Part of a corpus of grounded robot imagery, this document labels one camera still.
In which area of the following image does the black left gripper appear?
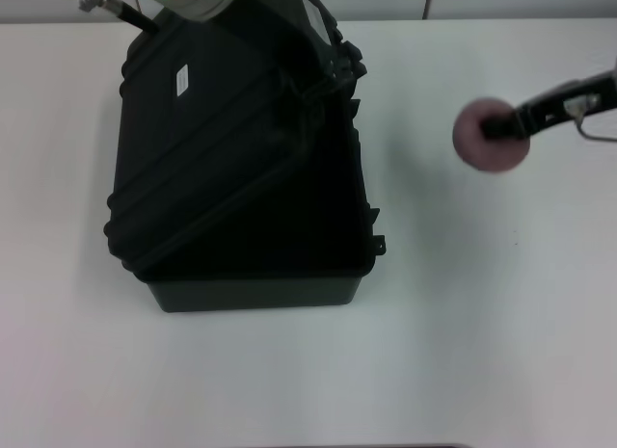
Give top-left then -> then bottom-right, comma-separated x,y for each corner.
243,0 -> 368,92

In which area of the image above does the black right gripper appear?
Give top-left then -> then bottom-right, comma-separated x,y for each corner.
480,67 -> 617,142

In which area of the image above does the pink fuzzy peach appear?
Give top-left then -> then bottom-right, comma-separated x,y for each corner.
451,96 -> 531,172

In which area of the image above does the black plastic carrying case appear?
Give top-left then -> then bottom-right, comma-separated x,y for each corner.
101,7 -> 388,314

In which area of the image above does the right gripper cable with connector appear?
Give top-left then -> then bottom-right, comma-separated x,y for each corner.
570,94 -> 617,144

